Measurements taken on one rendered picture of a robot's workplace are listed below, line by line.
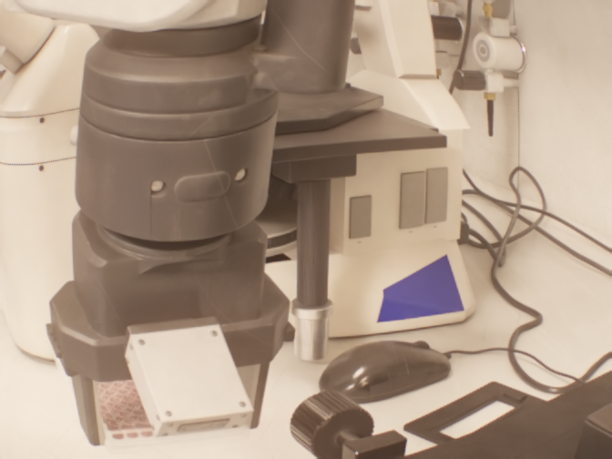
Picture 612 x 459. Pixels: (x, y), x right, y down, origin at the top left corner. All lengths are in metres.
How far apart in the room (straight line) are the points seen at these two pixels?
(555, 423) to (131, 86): 0.29
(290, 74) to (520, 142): 1.01
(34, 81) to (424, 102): 0.39
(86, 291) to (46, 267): 0.35
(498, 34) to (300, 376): 0.66
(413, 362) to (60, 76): 0.37
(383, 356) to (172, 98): 0.44
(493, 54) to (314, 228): 0.59
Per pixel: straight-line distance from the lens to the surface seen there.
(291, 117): 0.73
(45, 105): 0.72
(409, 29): 0.92
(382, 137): 0.72
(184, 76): 0.34
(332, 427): 0.48
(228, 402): 0.39
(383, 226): 0.87
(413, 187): 0.87
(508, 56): 1.29
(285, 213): 0.90
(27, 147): 0.73
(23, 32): 0.75
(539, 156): 1.31
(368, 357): 0.74
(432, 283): 0.88
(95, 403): 0.44
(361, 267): 0.86
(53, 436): 0.67
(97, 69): 0.36
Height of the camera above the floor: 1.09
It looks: 17 degrees down
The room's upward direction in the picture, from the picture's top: 1 degrees clockwise
